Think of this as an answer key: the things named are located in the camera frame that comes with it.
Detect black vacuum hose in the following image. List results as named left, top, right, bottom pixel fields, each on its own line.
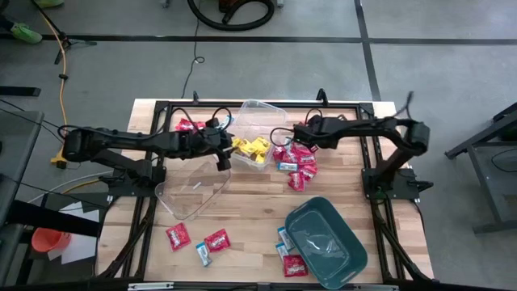
left=186, top=0, right=276, bottom=32

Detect thin black floor cable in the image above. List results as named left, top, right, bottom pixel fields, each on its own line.
left=180, top=18, right=206, bottom=100

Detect black tripod stand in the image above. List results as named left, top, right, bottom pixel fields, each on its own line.
left=27, top=0, right=99, bottom=65

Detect orange bucket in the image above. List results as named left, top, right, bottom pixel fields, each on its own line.
left=31, top=227, right=72, bottom=254

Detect grey side table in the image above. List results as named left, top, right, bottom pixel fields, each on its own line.
left=0, top=109, right=44, bottom=227

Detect white paper sheets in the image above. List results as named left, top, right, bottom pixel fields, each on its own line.
left=47, top=200, right=100, bottom=266

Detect black diagonal beam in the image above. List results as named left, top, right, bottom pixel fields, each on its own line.
left=6, top=199, right=104, bottom=238

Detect yellow extension cord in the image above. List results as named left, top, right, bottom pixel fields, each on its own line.
left=40, top=11, right=72, bottom=165

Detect clear long plastic bin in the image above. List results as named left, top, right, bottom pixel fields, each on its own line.
left=154, top=153, right=233, bottom=222

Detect teal plastic bin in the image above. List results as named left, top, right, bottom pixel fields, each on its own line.
left=284, top=196, right=369, bottom=290

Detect clear square plastic bin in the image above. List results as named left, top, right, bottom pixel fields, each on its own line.
left=229, top=99, right=288, bottom=173

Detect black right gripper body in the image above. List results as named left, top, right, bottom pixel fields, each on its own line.
left=302, top=116, right=326, bottom=153

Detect white floor cable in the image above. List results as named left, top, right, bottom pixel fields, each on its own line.
left=27, top=171, right=116, bottom=204

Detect silver metal bracket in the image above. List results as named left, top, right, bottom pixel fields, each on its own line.
left=127, top=281, right=174, bottom=291
left=353, top=284, right=400, bottom=291

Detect dark grey metal desk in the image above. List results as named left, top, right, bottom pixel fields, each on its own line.
left=443, top=100, right=517, bottom=235

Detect black floor strip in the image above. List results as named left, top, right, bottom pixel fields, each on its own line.
left=0, top=85, right=42, bottom=98

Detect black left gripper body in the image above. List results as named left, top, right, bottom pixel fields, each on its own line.
left=201, top=116, right=233, bottom=171

